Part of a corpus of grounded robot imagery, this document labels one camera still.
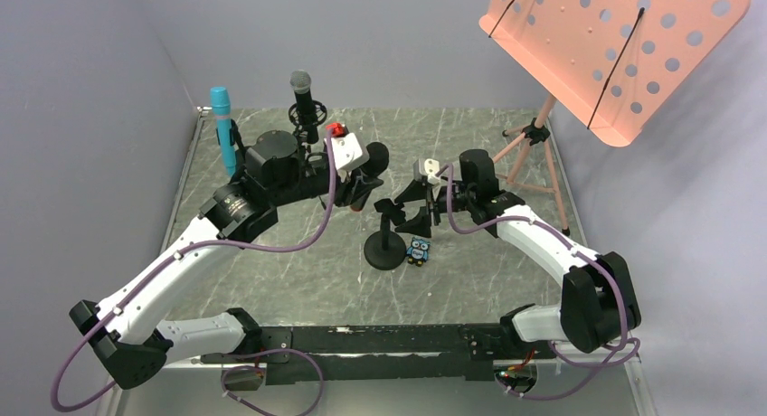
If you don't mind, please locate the black microphone orange end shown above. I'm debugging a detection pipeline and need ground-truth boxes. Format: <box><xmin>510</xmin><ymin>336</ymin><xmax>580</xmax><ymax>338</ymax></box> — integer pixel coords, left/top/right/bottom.
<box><xmin>351</xmin><ymin>142</ymin><xmax>389</xmax><ymax>212</ymax></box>

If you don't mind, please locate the black round-base phone stand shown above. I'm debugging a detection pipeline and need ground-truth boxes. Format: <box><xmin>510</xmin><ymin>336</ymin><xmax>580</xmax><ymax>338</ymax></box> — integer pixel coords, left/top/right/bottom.
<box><xmin>363</xmin><ymin>199</ymin><xmax>407</xmax><ymax>271</ymax></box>

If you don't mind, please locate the black microphone silver head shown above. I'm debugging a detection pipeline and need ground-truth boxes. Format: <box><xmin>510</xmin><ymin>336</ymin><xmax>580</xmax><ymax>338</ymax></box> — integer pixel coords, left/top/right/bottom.
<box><xmin>289</xmin><ymin>70</ymin><xmax>319</xmax><ymax>144</ymax></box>

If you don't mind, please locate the blue toy microphone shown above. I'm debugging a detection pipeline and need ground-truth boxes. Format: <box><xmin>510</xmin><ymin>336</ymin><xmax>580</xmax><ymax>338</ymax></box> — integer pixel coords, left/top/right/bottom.
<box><xmin>209</xmin><ymin>86</ymin><xmax>237</xmax><ymax>176</ymax></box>

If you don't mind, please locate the black tripod shock mount stand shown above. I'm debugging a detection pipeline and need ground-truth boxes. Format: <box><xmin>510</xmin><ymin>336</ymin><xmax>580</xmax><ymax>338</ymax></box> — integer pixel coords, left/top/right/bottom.
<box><xmin>289</xmin><ymin>99</ymin><xmax>327</xmax><ymax>161</ymax></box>

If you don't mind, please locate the black round-base mic stand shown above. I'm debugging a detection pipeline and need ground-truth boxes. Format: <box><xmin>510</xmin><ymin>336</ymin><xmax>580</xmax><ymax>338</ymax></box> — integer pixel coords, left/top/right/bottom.
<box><xmin>230</xmin><ymin>119</ymin><xmax>247</xmax><ymax>168</ymax></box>

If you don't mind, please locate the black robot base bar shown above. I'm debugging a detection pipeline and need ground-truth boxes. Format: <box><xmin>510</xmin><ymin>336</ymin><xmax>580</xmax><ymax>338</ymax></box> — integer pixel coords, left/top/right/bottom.
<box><xmin>201</xmin><ymin>323</ymin><xmax>552</xmax><ymax>385</ymax></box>

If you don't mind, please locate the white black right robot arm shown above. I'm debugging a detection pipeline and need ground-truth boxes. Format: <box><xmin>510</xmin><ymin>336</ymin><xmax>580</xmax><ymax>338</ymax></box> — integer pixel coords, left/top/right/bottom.
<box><xmin>393</xmin><ymin>149</ymin><xmax>641</xmax><ymax>354</ymax></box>

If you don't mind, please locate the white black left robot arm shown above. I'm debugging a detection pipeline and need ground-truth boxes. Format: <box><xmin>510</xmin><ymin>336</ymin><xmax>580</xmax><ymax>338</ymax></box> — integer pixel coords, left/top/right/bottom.
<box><xmin>70</xmin><ymin>124</ymin><xmax>389</xmax><ymax>389</ymax></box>

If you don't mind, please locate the pink music stand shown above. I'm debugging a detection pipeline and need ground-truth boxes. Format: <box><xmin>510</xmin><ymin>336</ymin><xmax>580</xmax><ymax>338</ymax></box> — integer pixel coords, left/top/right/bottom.
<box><xmin>491</xmin><ymin>0</ymin><xmax>752</xmax><ymax>236</ymax></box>

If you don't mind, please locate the blue owl toy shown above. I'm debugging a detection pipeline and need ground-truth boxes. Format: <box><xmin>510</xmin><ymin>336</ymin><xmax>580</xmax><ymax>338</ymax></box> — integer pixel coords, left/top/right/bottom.
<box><xmin>406</xmin><ymin>237</ymin><xmax>431</xmax><ymax>267</ymax></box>

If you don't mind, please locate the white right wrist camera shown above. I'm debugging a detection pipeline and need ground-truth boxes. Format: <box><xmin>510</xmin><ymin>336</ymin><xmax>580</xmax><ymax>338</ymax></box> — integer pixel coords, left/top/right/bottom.
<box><xmin>413</xmin><ymin>158</ymin><xmax>441</xmax><ymax>186</ymax></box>

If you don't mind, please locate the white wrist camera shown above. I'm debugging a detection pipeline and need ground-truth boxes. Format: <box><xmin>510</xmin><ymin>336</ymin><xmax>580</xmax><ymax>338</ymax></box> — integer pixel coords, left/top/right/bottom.
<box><xmin>326</xmin><ymin>122</ymin><xmax>370</xmax><ymax>172</ymax></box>
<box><xmin>413</xmin><ymin>158</ymin><xmax>441</xmax><ymax>186</ymax></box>

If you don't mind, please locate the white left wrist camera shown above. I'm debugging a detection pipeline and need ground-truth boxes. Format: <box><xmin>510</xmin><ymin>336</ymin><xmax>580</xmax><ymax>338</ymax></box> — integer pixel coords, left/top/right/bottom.
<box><xmin>326</xmin><ymin>122</ymin><xmax>370</xmax><ymax>172</ymax></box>

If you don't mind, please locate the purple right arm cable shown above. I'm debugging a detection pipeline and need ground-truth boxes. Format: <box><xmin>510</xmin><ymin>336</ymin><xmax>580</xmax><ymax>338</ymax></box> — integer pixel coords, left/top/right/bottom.
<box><xmin>437</xmin><ymin>164</ymin><xmax>642</xmax><ymax>402</ymax></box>

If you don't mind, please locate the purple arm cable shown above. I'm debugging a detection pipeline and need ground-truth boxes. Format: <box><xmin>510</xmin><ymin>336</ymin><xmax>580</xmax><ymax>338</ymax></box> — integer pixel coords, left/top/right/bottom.
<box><xmin>50</xmin><ymin>134</ymin><xmax>340</xmax><ymax>413</ymax></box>
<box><xmin>437</xmin><ymin>164</ymin><xmax>642</xmax><ymax>402</ymax></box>

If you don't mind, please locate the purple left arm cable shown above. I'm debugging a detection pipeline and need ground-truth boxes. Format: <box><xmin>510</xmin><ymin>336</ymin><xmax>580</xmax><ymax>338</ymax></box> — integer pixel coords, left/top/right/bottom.
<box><xmin>50</xmin><ymin>134</ymin><xmax>340</xmax><ymax>413</ymax></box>

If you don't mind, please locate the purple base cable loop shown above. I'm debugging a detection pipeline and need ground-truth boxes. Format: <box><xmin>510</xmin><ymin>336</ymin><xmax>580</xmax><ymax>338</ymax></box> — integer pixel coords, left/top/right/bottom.
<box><xmin>220</xmin><ymin>348</ymin><xmax>326</xmax><ymax>416</ymax></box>

